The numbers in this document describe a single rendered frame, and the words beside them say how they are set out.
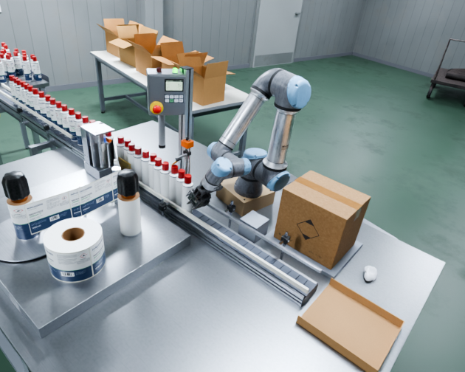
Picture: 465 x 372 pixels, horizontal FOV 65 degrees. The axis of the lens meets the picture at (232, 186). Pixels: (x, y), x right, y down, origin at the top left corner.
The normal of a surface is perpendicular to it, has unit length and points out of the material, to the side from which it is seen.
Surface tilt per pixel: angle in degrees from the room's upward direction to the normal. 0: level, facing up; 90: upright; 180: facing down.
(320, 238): 90
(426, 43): 90
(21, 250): 0
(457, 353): 0
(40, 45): 90
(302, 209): 90
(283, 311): 0
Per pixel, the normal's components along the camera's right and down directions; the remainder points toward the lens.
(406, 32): -0.77, 0.28
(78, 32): 0.62, 0.47
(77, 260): 0.37, 0.52
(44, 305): 0.09, -0.84
